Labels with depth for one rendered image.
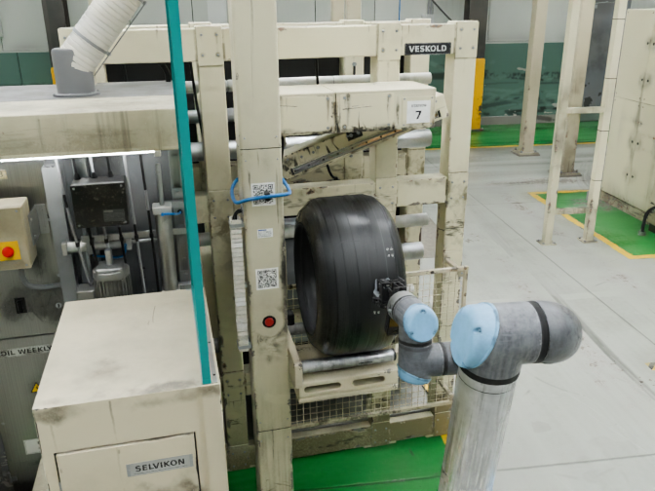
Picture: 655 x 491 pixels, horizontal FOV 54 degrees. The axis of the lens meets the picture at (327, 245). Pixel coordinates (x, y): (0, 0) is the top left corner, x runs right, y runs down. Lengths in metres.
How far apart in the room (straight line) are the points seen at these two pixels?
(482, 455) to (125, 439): 0.78
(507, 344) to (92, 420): 0.90
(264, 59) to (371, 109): 0.53
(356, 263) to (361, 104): 0.61
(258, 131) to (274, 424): 1.07
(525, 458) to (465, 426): 2.10
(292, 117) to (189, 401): 1.13
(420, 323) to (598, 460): 1.97
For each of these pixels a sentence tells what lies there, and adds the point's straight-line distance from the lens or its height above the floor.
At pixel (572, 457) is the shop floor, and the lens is 3.48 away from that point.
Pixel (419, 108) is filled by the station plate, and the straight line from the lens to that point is 2.40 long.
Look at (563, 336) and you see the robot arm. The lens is 1.24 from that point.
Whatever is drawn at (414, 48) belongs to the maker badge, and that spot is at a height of 1.90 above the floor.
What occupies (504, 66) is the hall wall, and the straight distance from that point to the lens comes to 12.10.
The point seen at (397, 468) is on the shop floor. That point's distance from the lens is 3.25.
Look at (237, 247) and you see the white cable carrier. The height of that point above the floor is 1.33.
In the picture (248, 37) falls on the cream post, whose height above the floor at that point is 1.98.
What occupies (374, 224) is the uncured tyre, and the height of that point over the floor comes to 1.40.
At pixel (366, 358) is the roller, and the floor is 0.91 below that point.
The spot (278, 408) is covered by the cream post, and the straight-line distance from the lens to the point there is 2.39.
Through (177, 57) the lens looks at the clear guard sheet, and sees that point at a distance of 1.28.
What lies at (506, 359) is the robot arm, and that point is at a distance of 1.21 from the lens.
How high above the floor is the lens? 2.07
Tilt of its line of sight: 21 degrees down
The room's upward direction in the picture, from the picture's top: 1 degrees counter-clockwise
